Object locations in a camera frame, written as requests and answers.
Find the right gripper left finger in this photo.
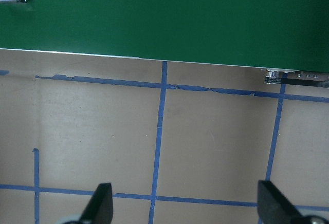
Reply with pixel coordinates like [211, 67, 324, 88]
[58, 182, 114, 224]

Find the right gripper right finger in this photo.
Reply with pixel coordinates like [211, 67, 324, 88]
[257, 180, 329, 224]

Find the green conveyor belt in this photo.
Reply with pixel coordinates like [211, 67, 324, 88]
[1, 0, 328, 88]

